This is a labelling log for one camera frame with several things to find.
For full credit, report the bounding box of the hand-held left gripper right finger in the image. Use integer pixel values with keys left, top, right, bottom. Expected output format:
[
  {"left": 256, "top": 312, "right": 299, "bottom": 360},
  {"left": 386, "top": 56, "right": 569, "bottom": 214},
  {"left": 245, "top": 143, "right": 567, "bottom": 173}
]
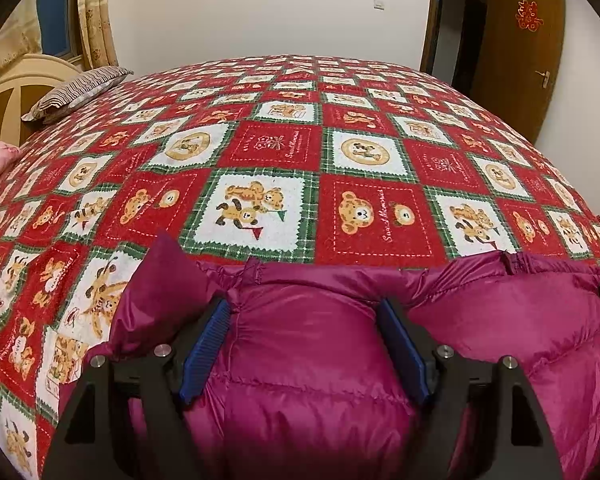
[{"left": 376, "top": 296, "right": 563, "bottom": 480}]

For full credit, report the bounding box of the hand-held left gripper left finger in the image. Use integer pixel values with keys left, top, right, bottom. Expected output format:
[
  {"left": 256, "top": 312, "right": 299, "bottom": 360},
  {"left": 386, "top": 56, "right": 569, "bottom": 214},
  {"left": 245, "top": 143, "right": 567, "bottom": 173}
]
[{"left": 42, "top": 296, "right": 232, "bottom": 480}]

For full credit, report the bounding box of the magenta puffer jacket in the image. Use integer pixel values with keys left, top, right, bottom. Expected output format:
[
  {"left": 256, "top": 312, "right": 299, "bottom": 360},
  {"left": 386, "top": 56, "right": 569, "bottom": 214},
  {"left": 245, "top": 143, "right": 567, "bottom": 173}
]
[{"left": 82, "top": 232, "right": 600, "bottom": 480}]

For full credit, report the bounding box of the red bear-print bedspread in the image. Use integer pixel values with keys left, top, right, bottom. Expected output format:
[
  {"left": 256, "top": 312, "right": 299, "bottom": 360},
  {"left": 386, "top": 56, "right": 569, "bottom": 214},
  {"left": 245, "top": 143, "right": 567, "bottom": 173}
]
[{"left": 0, "top": 54, "right": 600, "bottom": 480}]

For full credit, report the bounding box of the brown wooden door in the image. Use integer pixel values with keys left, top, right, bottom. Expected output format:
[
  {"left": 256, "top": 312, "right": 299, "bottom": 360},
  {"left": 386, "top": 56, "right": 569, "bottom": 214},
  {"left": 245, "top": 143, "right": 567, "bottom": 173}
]
[{"left": 467, "top": 0, "right": 566, "bottom": 146}]

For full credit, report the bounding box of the red paper door decoration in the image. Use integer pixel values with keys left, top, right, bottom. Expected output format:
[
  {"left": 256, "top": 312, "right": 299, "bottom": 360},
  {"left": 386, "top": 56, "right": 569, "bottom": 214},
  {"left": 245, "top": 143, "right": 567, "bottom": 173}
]
[{"left": 516, "top": 0, "right": 545, "bottom": 31}]

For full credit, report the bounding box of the striped pillow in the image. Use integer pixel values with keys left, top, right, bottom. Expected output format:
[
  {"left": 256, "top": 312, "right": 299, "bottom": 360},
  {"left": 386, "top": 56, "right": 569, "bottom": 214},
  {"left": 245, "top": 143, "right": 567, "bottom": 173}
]
[{"left": 21, "top": 66, "right": 135, "bottom": 125}]

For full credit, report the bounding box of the cream wooden headboard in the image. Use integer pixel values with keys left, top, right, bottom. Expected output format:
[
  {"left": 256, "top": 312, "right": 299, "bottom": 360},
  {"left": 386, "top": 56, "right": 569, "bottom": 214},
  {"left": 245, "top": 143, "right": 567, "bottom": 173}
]
[{"left": 0, "top": 52, "right": 88, "bottom": 148}]

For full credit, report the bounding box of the beige patterned curtain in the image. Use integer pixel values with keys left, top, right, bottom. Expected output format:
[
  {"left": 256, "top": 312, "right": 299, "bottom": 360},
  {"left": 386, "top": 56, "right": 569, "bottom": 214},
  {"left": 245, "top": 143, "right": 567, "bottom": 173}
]
[
  {"left": 0, "top": 0, "right": 43, "bottom": 91},
  {"left": 77, "top": 0, "right": 118, "bottom": 71}
]

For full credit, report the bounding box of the window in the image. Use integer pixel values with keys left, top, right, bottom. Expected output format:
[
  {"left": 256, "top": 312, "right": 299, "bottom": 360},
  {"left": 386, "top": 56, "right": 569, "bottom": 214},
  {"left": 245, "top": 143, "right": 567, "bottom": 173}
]
[{"left": 37, "top": 0, "right": 83, "bottom": 58}]

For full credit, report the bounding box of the brown door frame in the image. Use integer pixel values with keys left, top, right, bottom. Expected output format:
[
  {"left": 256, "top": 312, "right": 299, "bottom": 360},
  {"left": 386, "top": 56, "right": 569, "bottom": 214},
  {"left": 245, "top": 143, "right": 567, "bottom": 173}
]
[{"left": 420, "top": 0, "right": 503, "bottom": 76}]

